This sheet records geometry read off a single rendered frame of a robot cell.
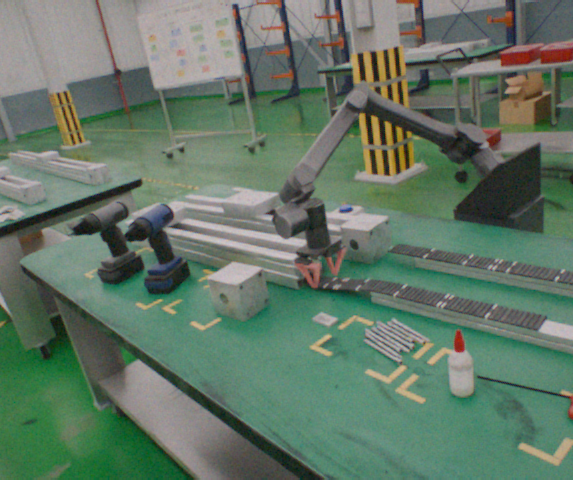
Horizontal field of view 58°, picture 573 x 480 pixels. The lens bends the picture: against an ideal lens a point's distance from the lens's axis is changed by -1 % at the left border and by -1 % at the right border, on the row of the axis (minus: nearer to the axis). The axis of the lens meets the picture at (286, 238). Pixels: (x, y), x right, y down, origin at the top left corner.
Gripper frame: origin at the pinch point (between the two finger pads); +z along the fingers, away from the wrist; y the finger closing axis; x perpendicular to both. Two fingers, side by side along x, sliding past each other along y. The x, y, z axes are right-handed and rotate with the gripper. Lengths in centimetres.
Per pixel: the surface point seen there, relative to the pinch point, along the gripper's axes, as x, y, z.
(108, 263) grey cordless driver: -61, 25, -4
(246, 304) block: -6.4, 20.1, -1.7
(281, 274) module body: -10.5, 4.3, -1.0
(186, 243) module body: -49.6, 4.8, -3.8
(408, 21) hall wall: -452, -806, -38
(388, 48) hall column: -170, -300, -31
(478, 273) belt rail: 31.1, -17.6, 0.9
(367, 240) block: 3.6, -14.1, -4.7
